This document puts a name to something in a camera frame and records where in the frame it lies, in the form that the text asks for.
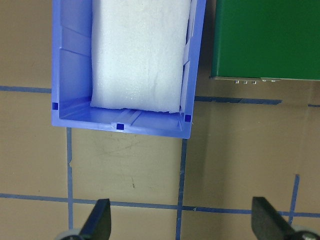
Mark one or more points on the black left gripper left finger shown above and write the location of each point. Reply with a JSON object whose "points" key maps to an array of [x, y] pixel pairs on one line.
{"points": [[98, 224]]}

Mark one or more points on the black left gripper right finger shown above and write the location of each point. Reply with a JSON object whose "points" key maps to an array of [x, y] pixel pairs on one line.
{"points": [[268, 224]]}

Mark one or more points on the green conveyor belt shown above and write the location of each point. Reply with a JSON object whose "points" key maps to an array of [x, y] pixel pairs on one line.
{"points": [[266, 39]]}

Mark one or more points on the white foam pad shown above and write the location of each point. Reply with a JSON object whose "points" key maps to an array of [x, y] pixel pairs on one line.
{"points": [[137, 50]]}

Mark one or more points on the blue bin left side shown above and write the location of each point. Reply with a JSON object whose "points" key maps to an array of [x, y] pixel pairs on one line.
{"points": [[71, 92]]}

